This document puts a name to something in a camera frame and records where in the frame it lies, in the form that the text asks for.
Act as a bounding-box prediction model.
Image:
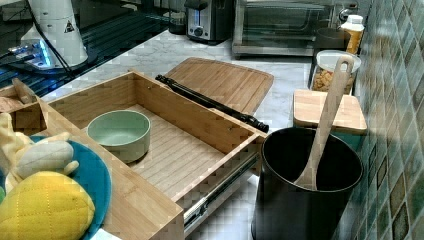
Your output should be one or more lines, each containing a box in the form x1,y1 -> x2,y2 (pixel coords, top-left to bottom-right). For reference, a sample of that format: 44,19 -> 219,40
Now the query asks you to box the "bamboo drawer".
48,72 -> 265,238

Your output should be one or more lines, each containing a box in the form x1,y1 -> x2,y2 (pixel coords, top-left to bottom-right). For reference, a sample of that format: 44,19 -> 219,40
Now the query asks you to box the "bamboo drawer cabinet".
1,86 -> 184,240

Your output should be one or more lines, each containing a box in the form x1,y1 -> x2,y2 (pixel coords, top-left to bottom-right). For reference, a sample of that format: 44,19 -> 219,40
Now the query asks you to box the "bamboo cutting board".
165,57 -> 274,115

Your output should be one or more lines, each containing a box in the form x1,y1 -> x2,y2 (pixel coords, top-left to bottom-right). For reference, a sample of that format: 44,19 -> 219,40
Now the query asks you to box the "pale green bowl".
87,110 -> 151,163

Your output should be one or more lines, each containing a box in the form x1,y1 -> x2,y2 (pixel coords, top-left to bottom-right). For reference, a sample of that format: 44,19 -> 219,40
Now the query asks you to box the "black and silver toaster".
184,0 -> 233,45

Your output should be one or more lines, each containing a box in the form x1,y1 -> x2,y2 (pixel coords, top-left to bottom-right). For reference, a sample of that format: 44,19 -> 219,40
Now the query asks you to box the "dark glass jar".
168,10 -> 186,35

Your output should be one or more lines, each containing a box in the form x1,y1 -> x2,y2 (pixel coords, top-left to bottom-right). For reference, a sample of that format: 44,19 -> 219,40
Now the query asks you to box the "silver toaster oven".
232,0 -> 358,57

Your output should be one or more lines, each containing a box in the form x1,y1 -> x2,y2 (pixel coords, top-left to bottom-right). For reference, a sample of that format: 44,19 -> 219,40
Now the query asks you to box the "black utensil holder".
251,127 -> 363,240

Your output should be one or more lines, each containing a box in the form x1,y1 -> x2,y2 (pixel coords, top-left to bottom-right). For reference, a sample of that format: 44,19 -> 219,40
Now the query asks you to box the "clear jar of snacks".
311,50 -> 361,95

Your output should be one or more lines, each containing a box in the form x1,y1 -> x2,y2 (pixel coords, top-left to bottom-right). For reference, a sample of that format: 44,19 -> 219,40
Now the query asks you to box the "teal canister with bamboo lid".
293,89 -> 367,151

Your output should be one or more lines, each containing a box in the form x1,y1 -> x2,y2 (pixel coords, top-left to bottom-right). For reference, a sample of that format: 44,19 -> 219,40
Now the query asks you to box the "wooden spoon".
294,54 -> 354,191

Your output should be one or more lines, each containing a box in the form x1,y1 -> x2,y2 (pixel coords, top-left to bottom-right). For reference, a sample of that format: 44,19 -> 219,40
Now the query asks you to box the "white plush garlic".
15,132 -> 79,179

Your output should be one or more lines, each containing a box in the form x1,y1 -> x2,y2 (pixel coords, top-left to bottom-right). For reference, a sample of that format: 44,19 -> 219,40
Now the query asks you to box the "bottle with white cap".
340,15 -> 365,54

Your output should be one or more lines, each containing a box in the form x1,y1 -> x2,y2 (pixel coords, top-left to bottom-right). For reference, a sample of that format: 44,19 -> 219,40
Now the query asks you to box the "small wooden tray box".
0,78 -> 47,135

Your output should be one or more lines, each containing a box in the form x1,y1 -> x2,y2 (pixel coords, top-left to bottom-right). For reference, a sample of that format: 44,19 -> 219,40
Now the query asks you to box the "yellow plush lemon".
0,171 -> 95,240

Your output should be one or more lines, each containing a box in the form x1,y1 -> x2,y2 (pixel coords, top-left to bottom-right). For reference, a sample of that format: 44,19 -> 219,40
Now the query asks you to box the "black drawer handle bar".
155,75 -> 269,133

